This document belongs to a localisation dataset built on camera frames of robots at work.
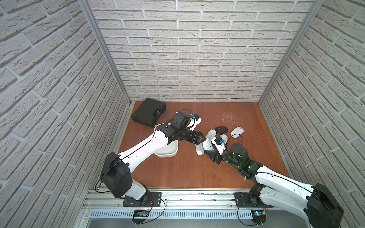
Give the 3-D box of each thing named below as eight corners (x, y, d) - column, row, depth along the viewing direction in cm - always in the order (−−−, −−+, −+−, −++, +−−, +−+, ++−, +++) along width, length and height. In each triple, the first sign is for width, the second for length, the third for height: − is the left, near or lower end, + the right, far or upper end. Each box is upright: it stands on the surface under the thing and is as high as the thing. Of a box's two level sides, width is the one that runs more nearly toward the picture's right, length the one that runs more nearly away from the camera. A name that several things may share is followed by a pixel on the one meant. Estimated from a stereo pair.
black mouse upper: (215, 133, 102) (216, 131, 100) (214, 127, 106) (215, 126, 104) (227, 133, 102) (228, 131, 100) (226, 128, 106) (227, 126, 104)
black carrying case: (132, 121, 109) (129, 116, 104) (146, 102, 122) (145, 96, 117) (154, 128, 105) (152, 123, 100) (166, 107, 118) (166, 102, 113)
